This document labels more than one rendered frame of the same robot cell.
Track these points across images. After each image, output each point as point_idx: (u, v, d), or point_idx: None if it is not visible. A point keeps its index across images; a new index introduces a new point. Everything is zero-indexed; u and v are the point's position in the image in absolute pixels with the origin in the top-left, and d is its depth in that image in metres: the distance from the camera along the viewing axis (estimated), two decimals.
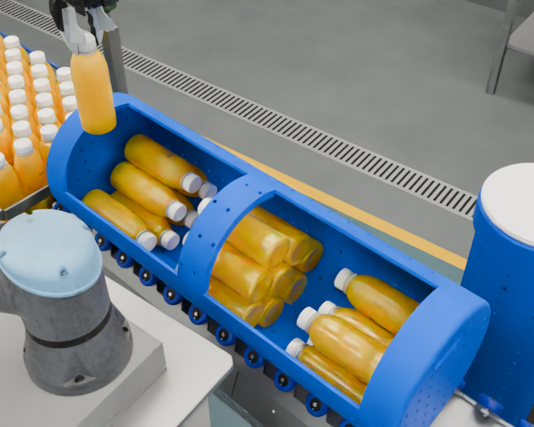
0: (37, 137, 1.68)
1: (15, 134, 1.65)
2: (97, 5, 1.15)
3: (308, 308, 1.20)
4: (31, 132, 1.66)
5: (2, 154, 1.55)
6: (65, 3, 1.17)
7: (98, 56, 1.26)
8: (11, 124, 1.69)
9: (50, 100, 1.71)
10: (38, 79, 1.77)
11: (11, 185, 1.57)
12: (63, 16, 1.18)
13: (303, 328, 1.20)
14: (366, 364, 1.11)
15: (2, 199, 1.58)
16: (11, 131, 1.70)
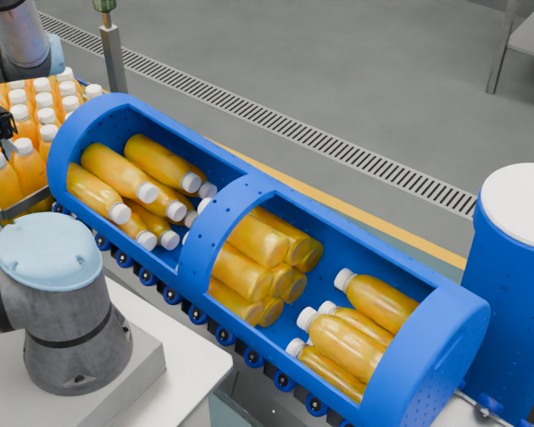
0: (144, 172, 1.44)
1: (134, 190, 1.41)
2: (0, 138, 1.45)
3: (308, 308, 1.20)
4: (148, 182, 1.43)
5: (2, 154, 1.55)
6: None
7: (122, 200, 1.42)
8: (11, 124, 1.69)
9: (50, 100, 1.71)
10: (38, 79, 1.77)
11: (11, 185, 1.57)
12: None
13: (303, 328, 1.20)
14: (366, 364, 1.11)
15: (2, 199, 1.58)
16: None
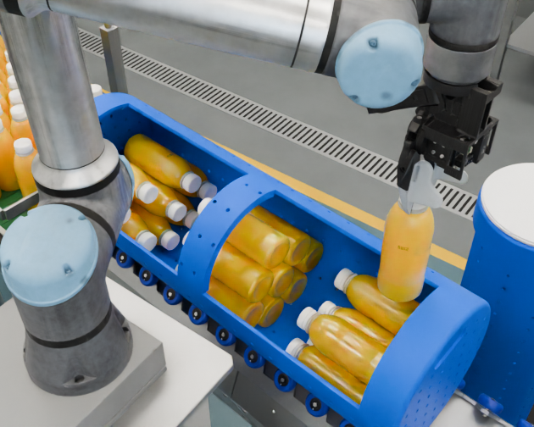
0: (144, 172, 1.44)
1: (134, 190, 1.41)
2: (470, 162, 0.85)
3: (308, 308, 1.20)
4: (148, 182, 1.43)
5: None
6: (419, 157, 0.87)
7: None
8: (11, 124, 1.69)
9: None
10: None
11: (431, 236, 0.96)
12: (414, 172, 0.87)
13: (303, 328, 1.20)
14: (366, 364, 1.11)
15: (412, 257, 0.98)
16: (11, 131, 1.70)
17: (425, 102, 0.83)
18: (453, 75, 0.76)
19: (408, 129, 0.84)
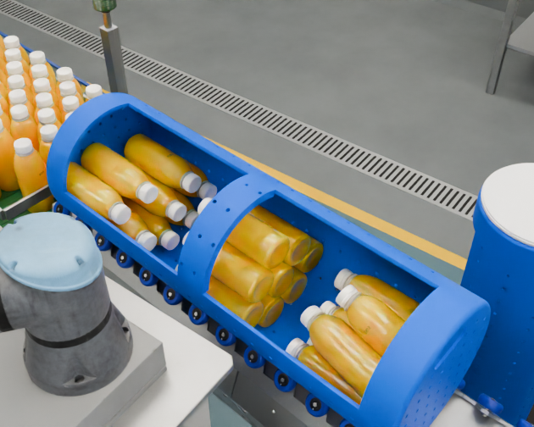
0: (144, 172, 1.44)
1: (134, 190, 1.41)
2: None
3: (308, 309, 1.20)
4: (148, 182, 1.43)
5: (349, 286, 1.18)
6: None
7: (122, 200, 1.42)
8: (11, 124, 1.69)
9: (50, 100, 1.71)
10: (38, 79, 1.77)
11: (378, 307, 1.13)
12: None
13: None
14: (349, 378, 1.10)
15: (381, 330, 1.11)
16: (11, 131, 1.70)
17: None
18: None
19: None
